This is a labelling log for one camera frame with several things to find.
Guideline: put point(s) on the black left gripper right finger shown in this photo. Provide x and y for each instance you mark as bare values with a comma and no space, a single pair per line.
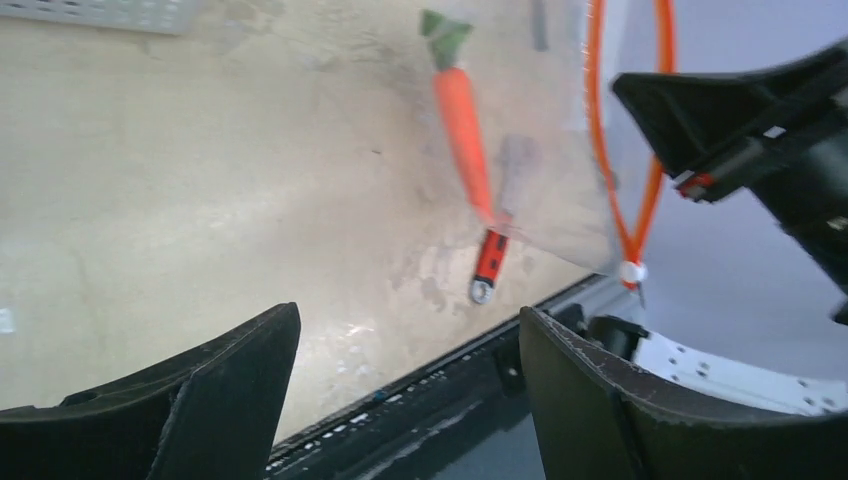
599,416

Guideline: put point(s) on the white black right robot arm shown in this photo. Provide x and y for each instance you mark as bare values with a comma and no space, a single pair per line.
713,375

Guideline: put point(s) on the clear zip top bag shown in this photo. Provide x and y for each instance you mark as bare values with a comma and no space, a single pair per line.
541,73

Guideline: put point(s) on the orange carrot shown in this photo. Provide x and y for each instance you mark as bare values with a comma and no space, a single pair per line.
454,95

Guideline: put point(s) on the white plastic basket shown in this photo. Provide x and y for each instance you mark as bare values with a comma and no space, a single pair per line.
172,17

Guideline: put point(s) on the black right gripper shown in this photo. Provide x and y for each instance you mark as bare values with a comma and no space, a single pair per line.
780,130

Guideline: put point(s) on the red adjustable wrench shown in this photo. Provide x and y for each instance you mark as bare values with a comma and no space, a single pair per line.
491,256

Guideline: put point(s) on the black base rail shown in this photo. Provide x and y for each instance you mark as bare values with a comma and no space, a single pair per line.
465,395

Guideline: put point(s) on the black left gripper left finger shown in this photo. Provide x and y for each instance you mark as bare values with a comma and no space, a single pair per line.
210,412

